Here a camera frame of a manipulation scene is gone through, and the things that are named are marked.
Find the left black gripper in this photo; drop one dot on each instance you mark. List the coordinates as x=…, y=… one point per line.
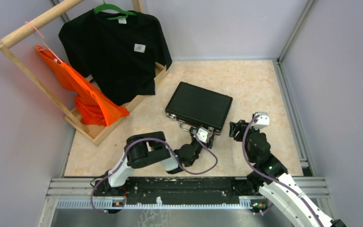
x=209, y=141

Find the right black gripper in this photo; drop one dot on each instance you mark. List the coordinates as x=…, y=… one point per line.
x=244, y=133

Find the black aluminium poker case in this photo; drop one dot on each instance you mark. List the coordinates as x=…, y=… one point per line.
x=197, y=106

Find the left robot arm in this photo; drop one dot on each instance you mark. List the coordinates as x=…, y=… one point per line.
x=150, y=148

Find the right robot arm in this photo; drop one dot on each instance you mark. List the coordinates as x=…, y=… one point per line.
x=271, y=179

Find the black t-shirt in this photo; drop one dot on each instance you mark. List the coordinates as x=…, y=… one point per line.
x=120, y=52

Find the green clothes hanger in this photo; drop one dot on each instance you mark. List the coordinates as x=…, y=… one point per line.
x=106, y=6

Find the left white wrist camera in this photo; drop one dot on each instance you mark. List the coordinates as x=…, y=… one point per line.
x=203, y=134

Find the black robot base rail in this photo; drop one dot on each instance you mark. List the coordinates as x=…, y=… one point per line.
x=179, y=190

